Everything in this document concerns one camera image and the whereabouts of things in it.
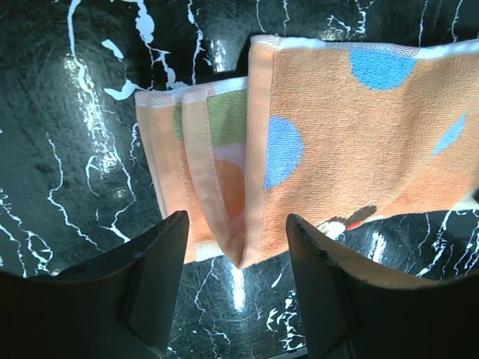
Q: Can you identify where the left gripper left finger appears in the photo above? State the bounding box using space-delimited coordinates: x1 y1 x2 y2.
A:
1 211 189 358

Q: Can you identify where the orange blue patterned towel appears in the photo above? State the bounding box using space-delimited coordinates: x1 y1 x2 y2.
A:
135 35 478 269

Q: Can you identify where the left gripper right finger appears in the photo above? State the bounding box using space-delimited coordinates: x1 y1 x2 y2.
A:
286 214 478 358

